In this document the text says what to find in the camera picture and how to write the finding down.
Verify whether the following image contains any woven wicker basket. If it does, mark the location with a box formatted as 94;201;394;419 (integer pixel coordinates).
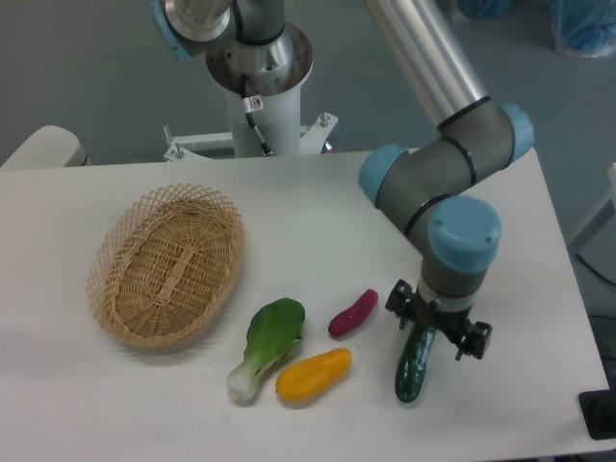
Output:
87;184;244;348

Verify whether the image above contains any black device at edge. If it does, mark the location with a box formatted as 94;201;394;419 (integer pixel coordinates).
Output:
578;390;615;441

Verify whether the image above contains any white chair armrest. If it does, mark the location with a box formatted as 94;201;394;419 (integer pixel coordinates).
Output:
1;125;91;171

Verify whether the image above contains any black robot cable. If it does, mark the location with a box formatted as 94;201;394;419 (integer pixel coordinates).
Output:
239;72;274;157

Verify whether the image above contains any blue plastic bag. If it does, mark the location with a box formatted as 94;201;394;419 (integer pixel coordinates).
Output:
550;0;615;59

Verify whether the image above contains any yellow squash toy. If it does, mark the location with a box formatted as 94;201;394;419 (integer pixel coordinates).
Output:
275;348;352;403

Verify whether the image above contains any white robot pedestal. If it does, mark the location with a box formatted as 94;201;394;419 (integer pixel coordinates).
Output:
164;23;338;162

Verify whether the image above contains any green bok choy toy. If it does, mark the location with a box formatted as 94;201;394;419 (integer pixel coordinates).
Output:
226;297;305;402

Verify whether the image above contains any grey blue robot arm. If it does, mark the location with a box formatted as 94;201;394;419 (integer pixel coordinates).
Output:
150;1;534;358

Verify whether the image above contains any purple sweet potato toy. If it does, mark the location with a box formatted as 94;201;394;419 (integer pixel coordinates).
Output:
328;289;379;338

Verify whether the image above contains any dark green cucumber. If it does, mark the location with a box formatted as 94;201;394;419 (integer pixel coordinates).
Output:
395;321;436;403

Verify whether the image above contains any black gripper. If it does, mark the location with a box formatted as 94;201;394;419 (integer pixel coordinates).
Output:
385;279;493;361

